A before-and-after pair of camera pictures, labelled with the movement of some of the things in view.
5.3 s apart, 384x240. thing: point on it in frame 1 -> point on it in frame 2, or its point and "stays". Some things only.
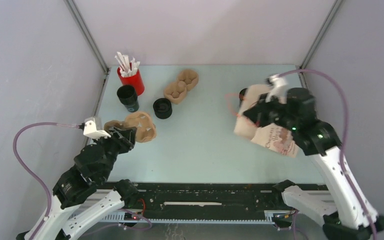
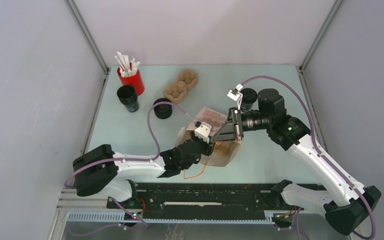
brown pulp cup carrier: x=175 y=92 stays
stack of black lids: x=162 y=108 stays
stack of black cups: x=127 y=95 stays
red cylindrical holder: x=135 y=81 stays
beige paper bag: x=276 y=137 -> x=222 y=152
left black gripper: x=125 y=137 -> x=208 y=147
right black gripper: x=256 y=113 -> x=229 y=131
